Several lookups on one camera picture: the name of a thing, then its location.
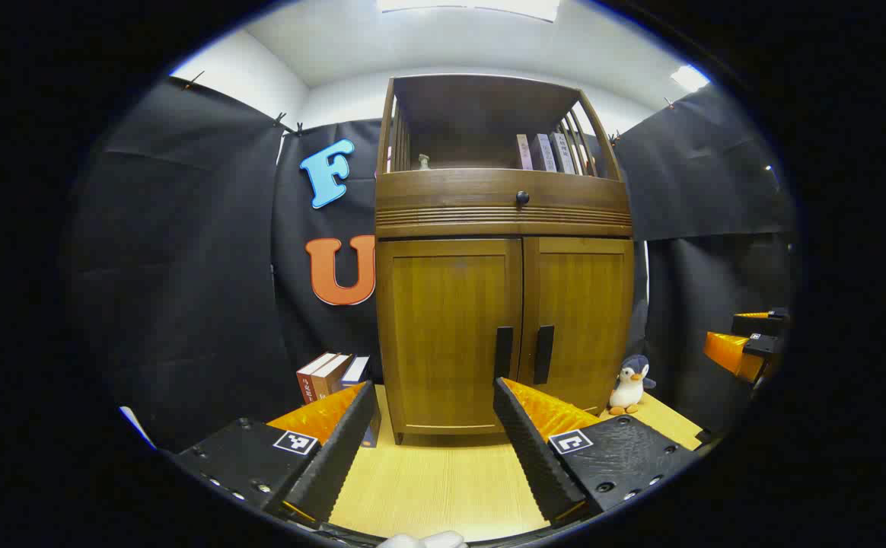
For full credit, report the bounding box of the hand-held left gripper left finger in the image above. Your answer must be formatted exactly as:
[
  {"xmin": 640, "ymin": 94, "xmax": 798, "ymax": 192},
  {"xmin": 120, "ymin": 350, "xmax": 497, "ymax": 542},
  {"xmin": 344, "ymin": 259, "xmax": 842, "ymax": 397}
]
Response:
[{"xmin": 173, "ymin": 379, "xmax": 381, "ymax": 530}]

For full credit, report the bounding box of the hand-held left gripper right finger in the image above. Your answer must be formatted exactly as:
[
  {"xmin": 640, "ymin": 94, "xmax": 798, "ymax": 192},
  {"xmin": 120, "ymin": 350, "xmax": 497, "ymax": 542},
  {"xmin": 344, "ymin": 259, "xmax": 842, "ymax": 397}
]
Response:
[{"xmin": 492, "ymin": 377, "xmax": 701, "ymax": 527}]

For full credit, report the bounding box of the black door handle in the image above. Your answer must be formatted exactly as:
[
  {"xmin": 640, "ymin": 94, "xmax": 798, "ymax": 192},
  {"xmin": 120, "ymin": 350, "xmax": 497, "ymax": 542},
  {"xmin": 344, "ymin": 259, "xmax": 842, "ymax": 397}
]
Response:
[
  {"xmin": 533, "ymin": 325, "xmax": 555, "ymax": 385},
  {"xmin": 494, "ymin": 327, "xmax": 515, "ymax": 381}
]

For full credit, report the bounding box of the wooden cabinet door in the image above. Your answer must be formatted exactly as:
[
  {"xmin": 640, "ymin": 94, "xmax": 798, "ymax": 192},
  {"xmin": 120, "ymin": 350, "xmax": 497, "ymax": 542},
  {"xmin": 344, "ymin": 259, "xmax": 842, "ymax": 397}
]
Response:
[
  {"xmin": 519, "ymin": 237, "xmax": 635, "ymax": 416},
  {"xmin": 377, "ymin": 238, "xmax": 524, "ymax": 436}
]

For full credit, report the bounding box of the wooden double-door shoe cabinet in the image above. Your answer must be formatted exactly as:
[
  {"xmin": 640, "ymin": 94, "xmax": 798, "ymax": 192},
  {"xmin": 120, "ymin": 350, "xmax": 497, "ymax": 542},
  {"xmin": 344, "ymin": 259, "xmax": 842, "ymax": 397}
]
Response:
[{"xmin": 374, "ymin": 74, "xmax": 636, "ymax": 446}]

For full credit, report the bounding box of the brown book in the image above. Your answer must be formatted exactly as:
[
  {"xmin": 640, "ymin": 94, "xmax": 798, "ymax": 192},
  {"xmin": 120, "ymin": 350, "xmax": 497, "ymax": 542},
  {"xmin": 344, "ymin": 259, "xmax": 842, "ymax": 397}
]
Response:
[{"xmin": 311, "ymin": 354, "xmax": 352, "ymax": 402}]

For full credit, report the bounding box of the red and white book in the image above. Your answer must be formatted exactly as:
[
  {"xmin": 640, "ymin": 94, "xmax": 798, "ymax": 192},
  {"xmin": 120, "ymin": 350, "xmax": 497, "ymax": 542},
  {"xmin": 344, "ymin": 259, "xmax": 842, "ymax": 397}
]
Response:
[{"xmin": 296, "ymin": 352, "xmax": 339, "ymax": 404}]

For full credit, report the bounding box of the blue book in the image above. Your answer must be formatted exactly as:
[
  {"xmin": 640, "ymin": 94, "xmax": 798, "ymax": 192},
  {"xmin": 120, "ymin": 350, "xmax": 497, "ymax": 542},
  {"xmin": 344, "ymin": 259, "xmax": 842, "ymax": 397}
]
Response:
[{"xmin": 340, "ymin": 355, "xmax": 381, "ymax": 448}]

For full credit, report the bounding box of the penguin plush toy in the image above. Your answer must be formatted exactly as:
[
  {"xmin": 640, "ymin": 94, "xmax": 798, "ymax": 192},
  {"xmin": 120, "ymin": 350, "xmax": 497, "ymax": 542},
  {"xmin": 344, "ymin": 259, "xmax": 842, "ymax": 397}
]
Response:
[{"xmin": 609, "ymin": 355, "xmax": 657, "ymax": 416}]

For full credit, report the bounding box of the black backdrop cloth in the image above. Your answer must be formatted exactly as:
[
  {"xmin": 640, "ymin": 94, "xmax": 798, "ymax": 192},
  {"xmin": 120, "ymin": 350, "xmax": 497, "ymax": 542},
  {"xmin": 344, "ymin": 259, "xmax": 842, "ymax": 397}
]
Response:
[{"xmin": 62, "ymin": 76, "xmax": 798, "ymax": 454}]

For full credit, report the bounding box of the small ceiling light panel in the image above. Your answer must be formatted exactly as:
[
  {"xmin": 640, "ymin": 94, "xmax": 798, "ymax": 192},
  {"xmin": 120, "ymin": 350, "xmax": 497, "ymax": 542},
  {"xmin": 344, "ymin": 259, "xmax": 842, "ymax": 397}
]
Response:
[{"xmin": 671, "ymin": 65, "xmax": 710, "ymax": 92}]

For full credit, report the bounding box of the white shelf book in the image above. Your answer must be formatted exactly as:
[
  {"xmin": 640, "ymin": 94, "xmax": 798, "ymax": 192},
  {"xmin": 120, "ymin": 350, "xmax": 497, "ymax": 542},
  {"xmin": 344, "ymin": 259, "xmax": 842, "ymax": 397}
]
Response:
[{"xmin": 550, "ymin": 132, "xmax": 577, "ymax": 175}]

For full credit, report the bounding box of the grey shelf book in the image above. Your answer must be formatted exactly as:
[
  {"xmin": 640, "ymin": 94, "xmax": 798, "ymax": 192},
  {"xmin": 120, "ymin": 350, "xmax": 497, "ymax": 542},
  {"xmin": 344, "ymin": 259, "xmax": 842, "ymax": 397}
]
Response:
[{"xmin": 532, "ymin": 133, "xmax": 558, "ymax": 173}]

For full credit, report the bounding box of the large ceiling light panel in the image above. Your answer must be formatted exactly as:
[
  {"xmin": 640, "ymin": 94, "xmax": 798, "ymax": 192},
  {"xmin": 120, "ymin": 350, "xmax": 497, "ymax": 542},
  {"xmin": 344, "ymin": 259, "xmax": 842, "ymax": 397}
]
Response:
[{"xmin": 378, "ymin": 0, "xmax": 562, "ymax": 22}]

